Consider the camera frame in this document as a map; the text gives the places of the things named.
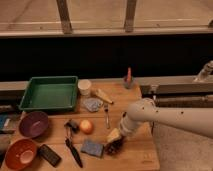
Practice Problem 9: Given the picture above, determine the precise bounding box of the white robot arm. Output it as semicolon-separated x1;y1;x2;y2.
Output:
107;98;213;143

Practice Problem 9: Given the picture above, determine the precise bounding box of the white paper cup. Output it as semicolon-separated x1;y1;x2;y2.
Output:
78;79;92;96

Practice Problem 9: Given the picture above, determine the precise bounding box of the blue sponge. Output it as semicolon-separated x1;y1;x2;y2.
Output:
81;139;104;157

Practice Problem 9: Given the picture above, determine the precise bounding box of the orange fruit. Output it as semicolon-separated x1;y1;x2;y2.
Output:
79;120;93;134

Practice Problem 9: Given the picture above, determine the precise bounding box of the crumpled grey cloth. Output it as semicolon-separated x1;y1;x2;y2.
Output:
82;98;103;112

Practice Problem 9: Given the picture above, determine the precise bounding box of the small black brush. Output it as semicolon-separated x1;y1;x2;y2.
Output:
65;119;79;133

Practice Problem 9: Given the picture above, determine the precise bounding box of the tan wooden scoop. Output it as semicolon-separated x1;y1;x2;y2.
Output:
93;89;113;104

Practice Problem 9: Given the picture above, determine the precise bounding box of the black remote control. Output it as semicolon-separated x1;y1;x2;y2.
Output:
39;144;61;167

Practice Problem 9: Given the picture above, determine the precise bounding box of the purple bowl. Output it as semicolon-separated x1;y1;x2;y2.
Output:
19;111;49;138

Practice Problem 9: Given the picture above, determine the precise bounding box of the green plastic tray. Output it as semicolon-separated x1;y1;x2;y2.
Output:
19;76;78;111

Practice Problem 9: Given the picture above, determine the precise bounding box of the orange bowl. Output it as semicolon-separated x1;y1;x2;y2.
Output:
5;139;37;171

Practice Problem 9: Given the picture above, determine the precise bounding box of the blue box at left edge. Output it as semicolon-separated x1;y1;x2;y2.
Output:
0;115;14;134

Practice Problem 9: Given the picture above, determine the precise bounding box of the black handled knife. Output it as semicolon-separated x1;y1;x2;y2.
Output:
65;127;83;168

